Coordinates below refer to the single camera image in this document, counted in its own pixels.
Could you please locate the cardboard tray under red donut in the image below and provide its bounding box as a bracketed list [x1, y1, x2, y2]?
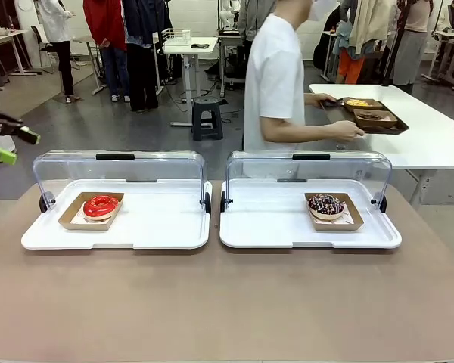
[58, 191, 125, 231]

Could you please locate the bystander in grey skirt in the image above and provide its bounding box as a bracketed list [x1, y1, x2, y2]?
[390, 0, 435, 87]

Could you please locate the bystander in dark blue coat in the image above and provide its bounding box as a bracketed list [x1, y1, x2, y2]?
[121, 0, 174, 113]

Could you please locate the person's right hand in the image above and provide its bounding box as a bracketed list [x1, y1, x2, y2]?
[334, 120, 365, 142]

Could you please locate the grey plastic step stool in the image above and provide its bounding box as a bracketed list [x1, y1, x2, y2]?
[191, 97, 229, 142]

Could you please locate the bystander in red jacket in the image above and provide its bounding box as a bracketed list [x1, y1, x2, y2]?
[82, 0, 132, 104]

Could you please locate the white display tray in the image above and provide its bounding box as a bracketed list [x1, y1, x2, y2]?
[219, 179, 403, 250]
[21, 178, 213, 250]

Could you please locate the white background desk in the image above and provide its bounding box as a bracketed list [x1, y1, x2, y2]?
[0, 28, 38, 77]

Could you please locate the white height-adjustable desk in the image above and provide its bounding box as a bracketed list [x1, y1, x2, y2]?
[161, 36, 219, 127]

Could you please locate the person's left hand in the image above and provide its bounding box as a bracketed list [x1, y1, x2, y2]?
[317, 94, 341, 110]

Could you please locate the bystander in white coat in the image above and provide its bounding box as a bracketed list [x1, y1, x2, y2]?
[36, 0, 82, 104]

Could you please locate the white wire basket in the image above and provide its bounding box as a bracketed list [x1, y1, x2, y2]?
[161, 28, 192, 47]

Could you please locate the chocolate sprinkled donut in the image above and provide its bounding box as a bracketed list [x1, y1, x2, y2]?
[306, 193, 345, 222]

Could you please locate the red glazed donut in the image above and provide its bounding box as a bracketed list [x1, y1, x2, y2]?
[82, 194, 120, 222]

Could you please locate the person in white shirt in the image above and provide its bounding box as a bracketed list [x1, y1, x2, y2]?
[243, 0, 337, 178]

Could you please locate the clear hinged display cover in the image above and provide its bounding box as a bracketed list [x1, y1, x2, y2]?
[219, 150, 393, 213]
[33, 150, 213, 215]

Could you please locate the black office chair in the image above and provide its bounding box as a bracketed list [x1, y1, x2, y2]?
[30, 24, 57, 75]

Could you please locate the dark brown serving tray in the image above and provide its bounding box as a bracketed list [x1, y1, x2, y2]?
[320, 97, 410, 135]

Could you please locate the black backpack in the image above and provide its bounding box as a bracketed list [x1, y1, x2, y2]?
[312, 37, 328, 70]

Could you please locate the person's right forearm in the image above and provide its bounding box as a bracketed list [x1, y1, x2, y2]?
[263, 120, 340, 144]

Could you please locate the white side table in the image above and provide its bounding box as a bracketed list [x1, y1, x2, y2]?
[309, 82, 454, 206]

